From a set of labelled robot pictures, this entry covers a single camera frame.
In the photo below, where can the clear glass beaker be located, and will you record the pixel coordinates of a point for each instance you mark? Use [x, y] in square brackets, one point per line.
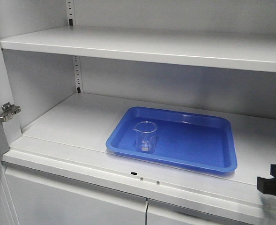
[145, 139]

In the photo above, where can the grey upper cabinet shelf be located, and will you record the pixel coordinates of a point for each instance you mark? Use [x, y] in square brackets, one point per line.
[205, 49]

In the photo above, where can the grey metal cabinet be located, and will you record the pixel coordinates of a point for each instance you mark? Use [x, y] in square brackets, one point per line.
[58, 170]

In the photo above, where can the blue plastic tray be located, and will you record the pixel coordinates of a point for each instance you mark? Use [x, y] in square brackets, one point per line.
[193, 141]

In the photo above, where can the steel door hinge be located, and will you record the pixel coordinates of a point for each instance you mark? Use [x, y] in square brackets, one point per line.
[8, 111]

